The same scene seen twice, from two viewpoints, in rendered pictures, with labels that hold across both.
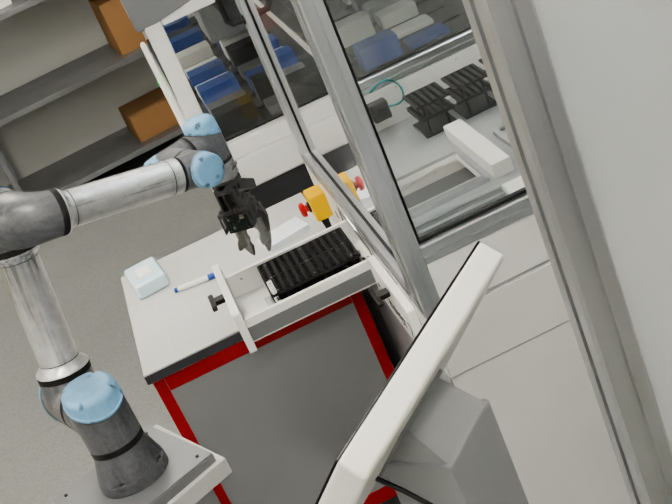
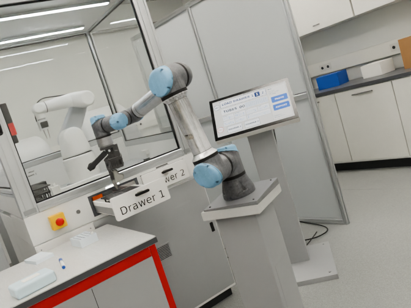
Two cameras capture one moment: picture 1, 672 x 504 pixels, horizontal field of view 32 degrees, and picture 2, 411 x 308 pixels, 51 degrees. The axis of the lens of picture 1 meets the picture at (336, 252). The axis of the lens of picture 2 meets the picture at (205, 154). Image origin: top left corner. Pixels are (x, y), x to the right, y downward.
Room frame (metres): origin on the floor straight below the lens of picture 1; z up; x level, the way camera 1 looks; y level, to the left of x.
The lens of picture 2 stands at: (3.05, 2.23, 1.25)
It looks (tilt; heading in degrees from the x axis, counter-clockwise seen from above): 8 degrees down; 243
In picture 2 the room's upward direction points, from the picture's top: 18 degrees counter-clockwise
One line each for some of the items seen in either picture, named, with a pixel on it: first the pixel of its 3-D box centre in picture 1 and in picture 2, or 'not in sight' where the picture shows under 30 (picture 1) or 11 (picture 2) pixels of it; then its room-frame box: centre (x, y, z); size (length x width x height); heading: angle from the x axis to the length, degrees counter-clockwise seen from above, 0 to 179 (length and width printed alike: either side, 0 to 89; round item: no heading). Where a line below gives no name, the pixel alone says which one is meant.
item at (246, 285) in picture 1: (316, 271); (125, 198); (2.48, 0.06, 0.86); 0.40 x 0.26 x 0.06; 95
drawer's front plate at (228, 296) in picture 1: (233, 307); (140, 198); (2.46, 0.27, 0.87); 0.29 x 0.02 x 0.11; 5
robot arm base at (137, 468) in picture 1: (124, 455); (235, 183); (2.11, 0.57, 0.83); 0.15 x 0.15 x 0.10
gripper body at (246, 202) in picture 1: (234, 202); (112, 157); (2.50, 0.17, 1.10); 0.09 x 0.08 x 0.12; 161
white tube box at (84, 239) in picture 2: not in sight; (84, 239); (2.76, 0.17, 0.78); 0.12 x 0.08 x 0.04; 100
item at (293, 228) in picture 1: (283, 233); (38, 258); (2.96, 0.11, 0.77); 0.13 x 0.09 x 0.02; 108
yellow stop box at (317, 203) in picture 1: (316, 203); (57, 221); (2.82, 0.00, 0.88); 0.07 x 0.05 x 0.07; 5
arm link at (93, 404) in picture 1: (98, 410); (226, 160); (2.13, 0.57, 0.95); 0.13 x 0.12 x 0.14; 28
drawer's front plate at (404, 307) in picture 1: (397, 302); (166, 176); (2.18, -0.08, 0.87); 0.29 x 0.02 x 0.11; 5
